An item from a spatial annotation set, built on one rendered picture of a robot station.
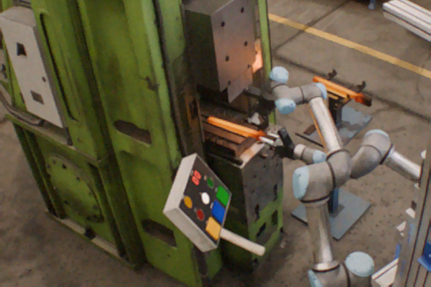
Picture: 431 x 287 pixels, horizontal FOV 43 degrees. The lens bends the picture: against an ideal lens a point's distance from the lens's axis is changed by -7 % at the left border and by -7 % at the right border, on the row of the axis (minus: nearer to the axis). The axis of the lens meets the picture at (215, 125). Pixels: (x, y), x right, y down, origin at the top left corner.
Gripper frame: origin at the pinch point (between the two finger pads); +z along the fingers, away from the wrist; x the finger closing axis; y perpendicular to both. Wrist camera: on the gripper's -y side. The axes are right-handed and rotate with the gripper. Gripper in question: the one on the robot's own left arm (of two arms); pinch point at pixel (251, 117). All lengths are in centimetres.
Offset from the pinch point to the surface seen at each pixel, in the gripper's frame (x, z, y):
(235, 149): 2.7, 30.2, 0.3
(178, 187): -48.3, 8.1, -1.8
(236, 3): 16, -38, -34
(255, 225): 5, 78, 31
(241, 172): -1.7, 36.5, 9.6
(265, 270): 5, 112, 53
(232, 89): 5.7, -1.0, -15.5
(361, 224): 70, 97, 85
